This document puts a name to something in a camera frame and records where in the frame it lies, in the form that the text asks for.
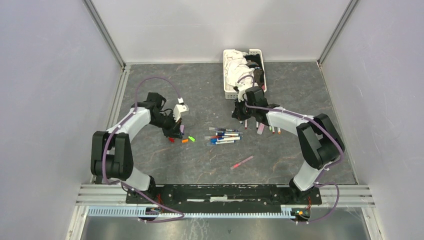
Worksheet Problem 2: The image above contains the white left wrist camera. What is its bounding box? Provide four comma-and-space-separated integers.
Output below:
172, 104, 189, 122

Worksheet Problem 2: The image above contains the clear blue ballpoint pen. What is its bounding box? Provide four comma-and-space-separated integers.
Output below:
206, 140, 235, 146

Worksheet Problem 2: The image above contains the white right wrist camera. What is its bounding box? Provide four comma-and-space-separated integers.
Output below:
233, 83, 257, 102

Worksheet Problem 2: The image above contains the black cloth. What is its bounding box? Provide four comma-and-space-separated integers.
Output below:
245, 54, 265, 90

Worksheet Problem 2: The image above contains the pink gel pen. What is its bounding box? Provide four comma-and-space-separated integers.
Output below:
230, 155, 254, 170

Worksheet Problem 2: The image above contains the white slotted cable duct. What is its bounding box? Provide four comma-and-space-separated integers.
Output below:
87, 206, 295, 220

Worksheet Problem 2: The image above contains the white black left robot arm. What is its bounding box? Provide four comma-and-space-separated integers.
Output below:
90, 92, 189, 204

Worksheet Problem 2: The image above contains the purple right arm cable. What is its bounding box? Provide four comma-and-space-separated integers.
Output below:
236, 74, 345, 225

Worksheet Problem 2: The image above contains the white plastic basket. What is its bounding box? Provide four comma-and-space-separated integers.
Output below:
223, 48, 267, 100

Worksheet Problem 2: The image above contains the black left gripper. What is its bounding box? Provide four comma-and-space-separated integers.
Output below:
149, 111, 183, 140

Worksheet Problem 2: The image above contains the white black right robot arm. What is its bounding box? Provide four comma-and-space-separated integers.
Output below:
232, 86, 345, 204

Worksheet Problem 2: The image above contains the clear red ballpoint pen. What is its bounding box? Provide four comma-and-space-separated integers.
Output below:
204, 135, 231, 140

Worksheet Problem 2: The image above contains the blue capped thick marker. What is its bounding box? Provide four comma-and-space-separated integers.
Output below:
210, 136, 241, 142

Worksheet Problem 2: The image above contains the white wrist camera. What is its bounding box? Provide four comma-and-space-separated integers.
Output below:
233, 83, 257, 102
172, 104, 189, 122

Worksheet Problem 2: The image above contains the white cloth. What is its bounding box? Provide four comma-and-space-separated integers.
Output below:
223, 49, 255, 93

